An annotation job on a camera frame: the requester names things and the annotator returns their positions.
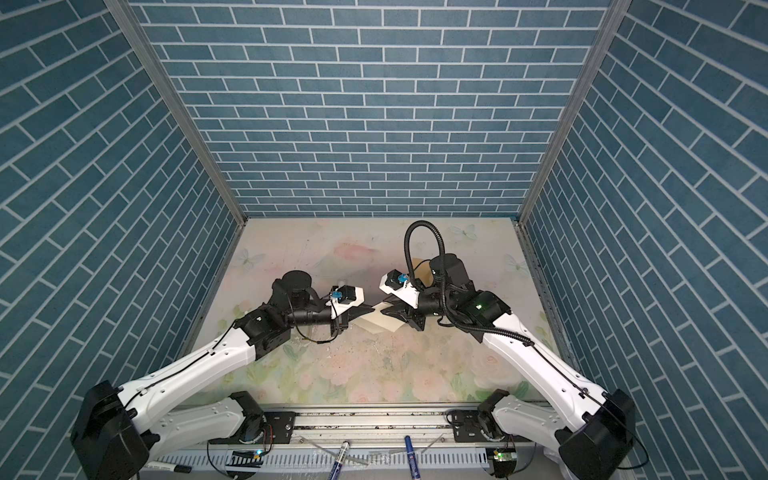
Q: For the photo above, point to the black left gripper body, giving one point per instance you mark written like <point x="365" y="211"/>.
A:
<point x="315" y="313"/>

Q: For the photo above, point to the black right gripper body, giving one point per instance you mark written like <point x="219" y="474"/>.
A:
<point x="430" y="302"/>

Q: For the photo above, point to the cream letter paper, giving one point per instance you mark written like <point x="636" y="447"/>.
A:
<point x="377" y="322"/>

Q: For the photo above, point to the brown paper envelope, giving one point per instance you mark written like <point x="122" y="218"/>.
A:
<point x="423" y="274"/>

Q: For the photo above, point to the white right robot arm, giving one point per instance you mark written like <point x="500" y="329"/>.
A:
<point x="589" y="430"/>

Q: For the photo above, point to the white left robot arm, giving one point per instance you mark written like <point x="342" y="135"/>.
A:
<point x="119" y="429"/>

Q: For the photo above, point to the blue marker pen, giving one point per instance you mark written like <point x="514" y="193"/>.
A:
<point x="412" y="458"/>

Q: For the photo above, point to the white-blue marker pen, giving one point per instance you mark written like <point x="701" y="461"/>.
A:
<point x="339" y="461"/>

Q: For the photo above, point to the black marker pen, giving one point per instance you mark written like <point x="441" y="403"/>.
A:
<point x="167" y="467"/>

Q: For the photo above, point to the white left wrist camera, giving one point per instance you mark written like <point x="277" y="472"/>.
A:
<point x="342" y="298"/>

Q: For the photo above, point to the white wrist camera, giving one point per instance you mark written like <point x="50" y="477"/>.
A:
<point x="342" y="298"/>
<point x="399" y="285"/>

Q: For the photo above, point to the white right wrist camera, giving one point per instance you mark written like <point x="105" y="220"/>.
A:
<point x="399" y="285"/>

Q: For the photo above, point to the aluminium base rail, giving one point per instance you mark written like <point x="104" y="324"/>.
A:
<point x="307" y="441"/>

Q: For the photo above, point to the aluminium right corner post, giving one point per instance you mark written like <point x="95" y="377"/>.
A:
<point x="597" y="52"/>

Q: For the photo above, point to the aluminium corner post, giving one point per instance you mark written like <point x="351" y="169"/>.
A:
<point x="597" y="52"/>
<point x="129" y="25"/>

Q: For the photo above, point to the aluminium left corner post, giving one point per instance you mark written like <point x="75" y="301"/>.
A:
<point x="129" y="25"/>

